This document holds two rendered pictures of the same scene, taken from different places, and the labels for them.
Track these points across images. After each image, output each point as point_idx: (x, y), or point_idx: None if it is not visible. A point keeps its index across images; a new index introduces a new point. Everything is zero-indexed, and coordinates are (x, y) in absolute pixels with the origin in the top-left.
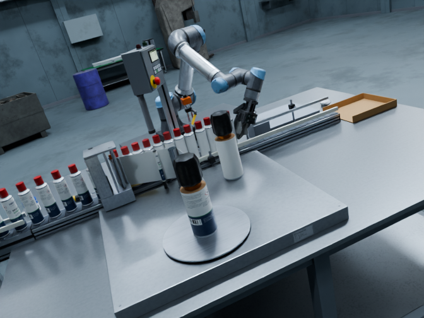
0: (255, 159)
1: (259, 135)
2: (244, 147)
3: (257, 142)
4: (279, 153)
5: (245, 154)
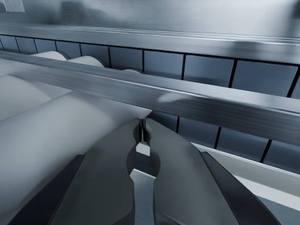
0: (150, 220)
1: (279, 202)
2: (174, 128)
3: (261, 149)
4: (282, 212)
5: (145, 175)
